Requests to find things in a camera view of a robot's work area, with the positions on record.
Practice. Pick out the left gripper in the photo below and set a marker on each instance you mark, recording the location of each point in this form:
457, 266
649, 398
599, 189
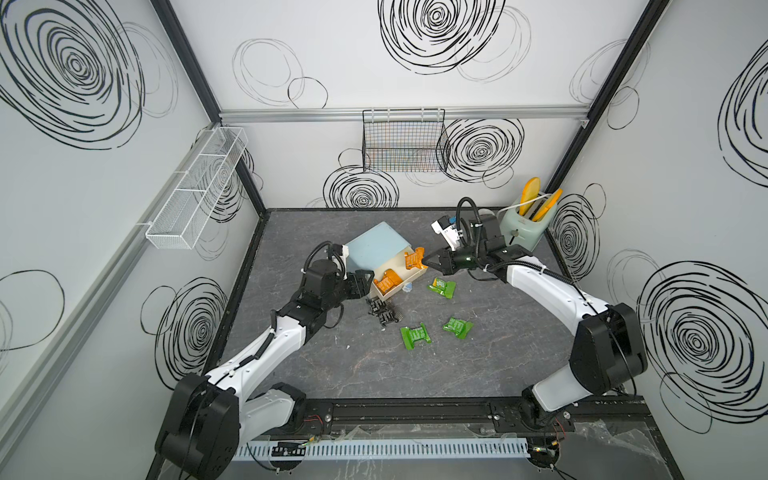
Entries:
353, 282

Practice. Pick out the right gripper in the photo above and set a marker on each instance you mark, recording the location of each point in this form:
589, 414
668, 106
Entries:
445, 264

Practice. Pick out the orange cookie pack back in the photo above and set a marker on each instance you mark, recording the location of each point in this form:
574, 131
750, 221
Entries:
414, 259

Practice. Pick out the orange cookie pack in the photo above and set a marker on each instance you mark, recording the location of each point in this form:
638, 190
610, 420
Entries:
389, 281
414, 259

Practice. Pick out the orange cookie pack front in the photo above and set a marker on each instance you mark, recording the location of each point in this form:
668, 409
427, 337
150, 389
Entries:
389, 281

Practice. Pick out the light blue drawer cabinet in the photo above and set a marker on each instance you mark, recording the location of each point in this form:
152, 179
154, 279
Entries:
375, 248

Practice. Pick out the cream top drawer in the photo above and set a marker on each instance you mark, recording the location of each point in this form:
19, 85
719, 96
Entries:
402, 269

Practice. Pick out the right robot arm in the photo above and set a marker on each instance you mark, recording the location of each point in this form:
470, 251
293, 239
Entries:
607, 349

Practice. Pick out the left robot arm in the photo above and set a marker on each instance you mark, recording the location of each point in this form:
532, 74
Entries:
211, 416

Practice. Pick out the black cookie pack left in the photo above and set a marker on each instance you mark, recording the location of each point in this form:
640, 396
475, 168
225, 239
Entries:
376, 307

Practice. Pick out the black cookie pack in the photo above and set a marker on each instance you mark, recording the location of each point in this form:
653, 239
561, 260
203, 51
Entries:
387, 315
376, 307

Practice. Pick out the green cookie pack upper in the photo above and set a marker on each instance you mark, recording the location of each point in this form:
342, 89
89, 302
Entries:
444, 288

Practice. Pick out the green cookie pack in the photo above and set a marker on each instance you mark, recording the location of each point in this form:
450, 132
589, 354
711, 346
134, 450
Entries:
459, 328
411, 336
444, 288

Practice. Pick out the black cookie pack right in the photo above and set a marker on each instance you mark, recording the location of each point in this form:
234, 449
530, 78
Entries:
387, 315

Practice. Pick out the green cookie pack left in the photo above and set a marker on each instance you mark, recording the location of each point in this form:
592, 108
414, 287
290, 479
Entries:
411, 336

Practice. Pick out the green cookie pack right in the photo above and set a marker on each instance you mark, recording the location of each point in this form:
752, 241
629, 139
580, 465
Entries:
459, 328

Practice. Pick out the mint green toaster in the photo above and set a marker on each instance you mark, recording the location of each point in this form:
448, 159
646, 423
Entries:
518, 230

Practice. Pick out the yellow toast slice left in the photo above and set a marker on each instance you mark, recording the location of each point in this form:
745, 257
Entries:
529, 195

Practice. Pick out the yellow toast slice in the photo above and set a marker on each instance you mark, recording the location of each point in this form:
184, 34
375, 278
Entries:
529, 195
548, 205

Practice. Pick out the yellow toast slice right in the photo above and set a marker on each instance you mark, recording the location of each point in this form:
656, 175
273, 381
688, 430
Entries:
548, 205

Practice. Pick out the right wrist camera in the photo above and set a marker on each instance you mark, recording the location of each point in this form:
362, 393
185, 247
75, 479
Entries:
445, 226

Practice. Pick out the black wire wall basket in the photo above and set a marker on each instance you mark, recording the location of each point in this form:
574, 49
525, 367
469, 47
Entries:
403, 140

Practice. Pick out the white slotted cable duct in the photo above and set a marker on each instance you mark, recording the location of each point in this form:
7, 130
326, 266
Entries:
384, 449

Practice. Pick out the white mesh wall shelf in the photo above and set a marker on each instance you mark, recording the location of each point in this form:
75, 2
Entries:
184, 215

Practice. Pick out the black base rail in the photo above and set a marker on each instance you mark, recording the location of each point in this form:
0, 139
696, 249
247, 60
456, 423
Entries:
502, 414

